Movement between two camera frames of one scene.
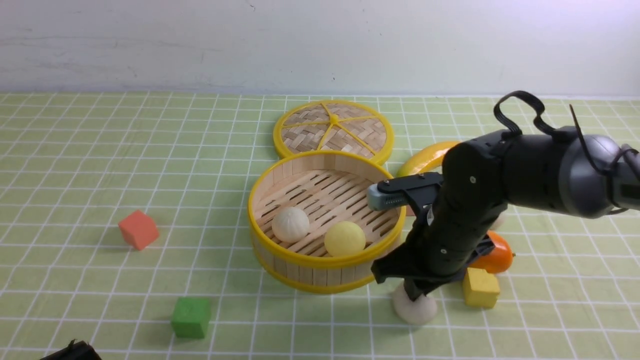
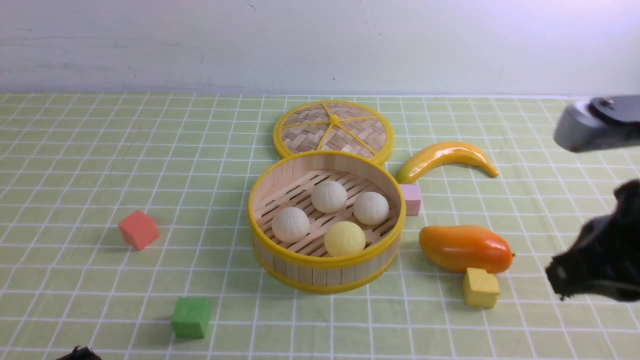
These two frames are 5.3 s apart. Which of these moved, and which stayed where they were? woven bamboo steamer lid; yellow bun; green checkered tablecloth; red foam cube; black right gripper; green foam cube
Moved: black right gripper
Stayed: woven bamboo steamer lid; yellow bun; green foam cube; green checkered tablecloth; red foam cube
